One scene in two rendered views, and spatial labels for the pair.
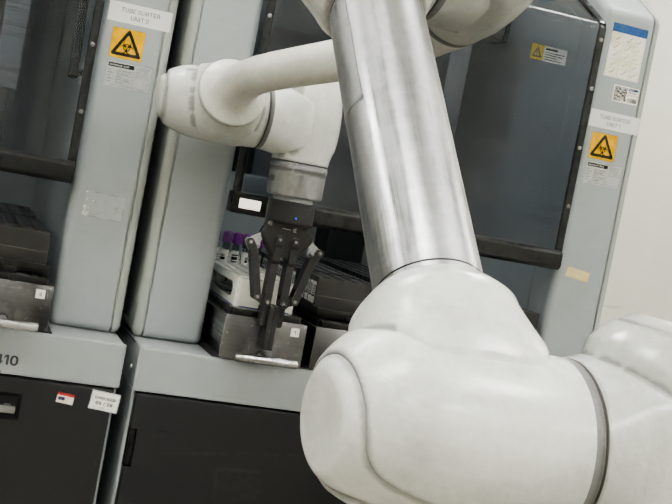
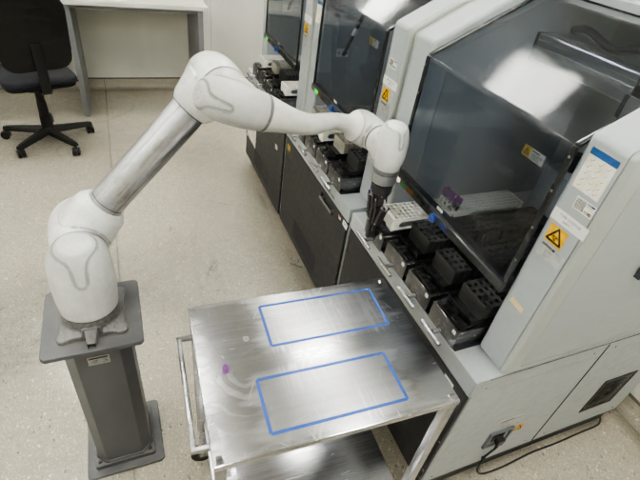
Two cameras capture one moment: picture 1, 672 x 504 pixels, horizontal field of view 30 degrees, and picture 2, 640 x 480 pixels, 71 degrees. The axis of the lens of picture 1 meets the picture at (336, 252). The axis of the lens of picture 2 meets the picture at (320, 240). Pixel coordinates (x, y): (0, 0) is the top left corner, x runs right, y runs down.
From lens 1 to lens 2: 213 cm
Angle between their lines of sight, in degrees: 81
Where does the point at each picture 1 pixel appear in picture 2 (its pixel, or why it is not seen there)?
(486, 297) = (71, 203)
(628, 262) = not seen: outside the picture
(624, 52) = (593, 173)
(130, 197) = not seen: hidden behind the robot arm
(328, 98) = (382, 140)
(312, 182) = (375, 176)
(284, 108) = (370, 139)
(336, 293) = (416, 233)
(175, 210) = not seen: hidden behind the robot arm
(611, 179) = (554, 261)
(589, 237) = (530, 289)
